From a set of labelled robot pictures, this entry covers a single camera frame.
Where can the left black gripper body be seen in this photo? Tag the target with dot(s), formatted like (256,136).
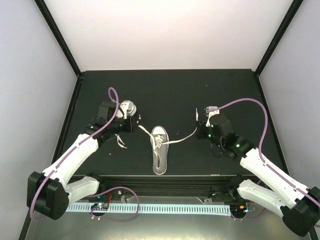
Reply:
(128,128)

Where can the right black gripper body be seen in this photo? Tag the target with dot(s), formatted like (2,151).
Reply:
(202,135)

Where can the grey sneaker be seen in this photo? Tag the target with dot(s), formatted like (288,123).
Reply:
(160,142)
(117,135)

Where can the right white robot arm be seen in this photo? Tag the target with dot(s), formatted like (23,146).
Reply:
(296,204)

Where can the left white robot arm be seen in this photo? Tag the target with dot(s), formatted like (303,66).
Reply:
(50,192)

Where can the right small circuit board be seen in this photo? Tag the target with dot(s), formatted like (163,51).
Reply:
(242,208)

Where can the small circuit board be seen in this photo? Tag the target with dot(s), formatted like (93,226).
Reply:
(100,206)
(242,208)

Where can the left small circuit board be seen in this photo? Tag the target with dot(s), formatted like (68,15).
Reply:
(100,206)

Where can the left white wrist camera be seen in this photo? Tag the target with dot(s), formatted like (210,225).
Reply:
(126,109)

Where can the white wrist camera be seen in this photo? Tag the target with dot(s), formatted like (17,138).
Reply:
(126,109)
(209,112)

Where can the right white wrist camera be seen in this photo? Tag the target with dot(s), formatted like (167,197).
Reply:
(209,112)

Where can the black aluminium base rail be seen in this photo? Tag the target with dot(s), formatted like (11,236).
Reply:
(219,188)

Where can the white slotted cable duct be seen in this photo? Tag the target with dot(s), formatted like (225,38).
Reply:
(146,208)

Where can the left black frame post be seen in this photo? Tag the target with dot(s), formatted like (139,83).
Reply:
(50,21)

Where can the black frame post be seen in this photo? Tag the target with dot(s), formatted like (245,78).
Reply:
(281,30)
(50,21)

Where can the right black frame post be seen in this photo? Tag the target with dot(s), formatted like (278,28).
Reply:
(281,30)

